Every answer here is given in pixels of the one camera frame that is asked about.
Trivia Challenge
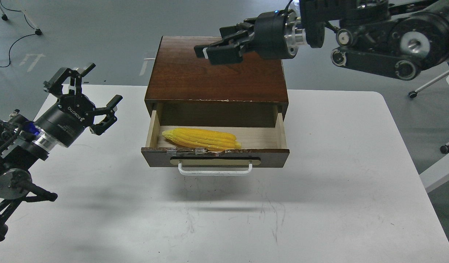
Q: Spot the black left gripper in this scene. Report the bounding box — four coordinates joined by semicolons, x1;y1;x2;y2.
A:
34;63;123;148

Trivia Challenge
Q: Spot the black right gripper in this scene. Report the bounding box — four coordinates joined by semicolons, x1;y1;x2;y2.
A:
194;10;298;65

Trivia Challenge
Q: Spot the wooden drawer with white handle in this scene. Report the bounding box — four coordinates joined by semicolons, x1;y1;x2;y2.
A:
141;103;290;170

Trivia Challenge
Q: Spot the yellow corn cob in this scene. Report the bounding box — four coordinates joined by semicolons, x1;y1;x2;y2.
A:
162;127;242;151

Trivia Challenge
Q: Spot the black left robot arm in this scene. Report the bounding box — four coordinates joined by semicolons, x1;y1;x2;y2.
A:
0;63;123;242

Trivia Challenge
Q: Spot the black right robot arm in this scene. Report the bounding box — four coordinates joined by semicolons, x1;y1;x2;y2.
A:
194;0;449;81

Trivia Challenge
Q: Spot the dark wooden drawer cabinet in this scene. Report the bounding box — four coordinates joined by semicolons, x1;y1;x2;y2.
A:
145;35;289;127

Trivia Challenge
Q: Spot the white stand leg with caster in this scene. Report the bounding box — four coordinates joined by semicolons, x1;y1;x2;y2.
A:
0;0;43;35

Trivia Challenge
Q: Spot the white chair leg with caster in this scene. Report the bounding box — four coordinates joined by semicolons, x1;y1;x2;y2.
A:
408;69;449;99

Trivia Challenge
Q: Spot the black cable on floor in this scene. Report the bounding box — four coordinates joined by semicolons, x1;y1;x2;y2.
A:
0;0;37;69

